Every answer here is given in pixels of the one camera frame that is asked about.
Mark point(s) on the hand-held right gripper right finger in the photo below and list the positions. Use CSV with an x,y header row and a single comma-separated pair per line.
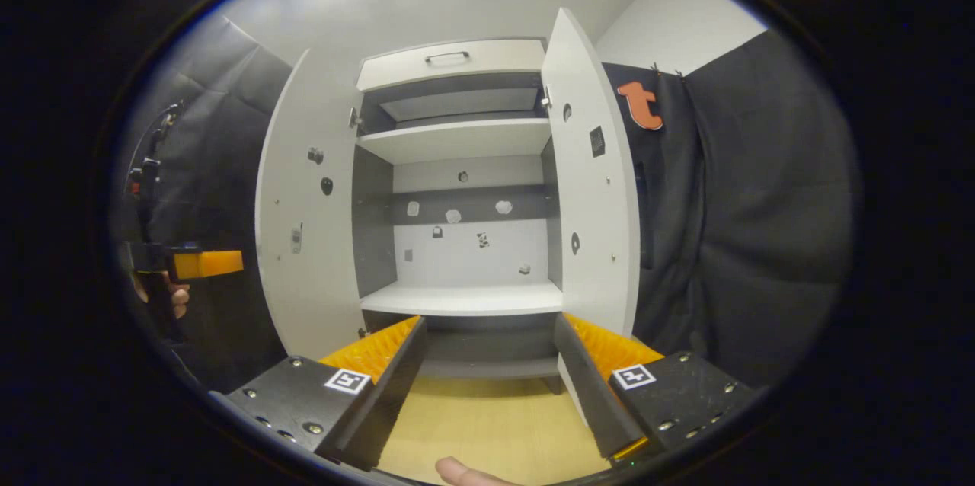
x,y
586,394

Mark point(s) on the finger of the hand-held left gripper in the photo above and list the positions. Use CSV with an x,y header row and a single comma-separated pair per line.
x,y
209,263

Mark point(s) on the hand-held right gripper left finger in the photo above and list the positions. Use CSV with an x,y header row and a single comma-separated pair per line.
x,y
392,394

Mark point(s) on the beige cabinet door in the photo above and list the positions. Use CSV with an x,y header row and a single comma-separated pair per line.
x,y
590,242
297,166

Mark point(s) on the beige double-door shoe cabinet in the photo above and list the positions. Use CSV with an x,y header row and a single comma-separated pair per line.
x,y
449,59

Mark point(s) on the white low cabinet shelf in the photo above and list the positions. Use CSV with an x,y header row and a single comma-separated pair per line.
x,y
465,299

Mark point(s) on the metal left door hinge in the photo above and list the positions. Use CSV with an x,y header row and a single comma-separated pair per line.
x,y
356,119

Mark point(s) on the metal door hinge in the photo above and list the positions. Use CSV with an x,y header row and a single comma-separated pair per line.
x,y
545,97
356,119

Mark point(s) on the white wide cabinet shelf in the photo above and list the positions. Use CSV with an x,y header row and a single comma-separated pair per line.
x,y
457,139

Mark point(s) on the metal right door hinge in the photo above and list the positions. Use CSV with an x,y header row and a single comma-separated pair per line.
x,y
545,97

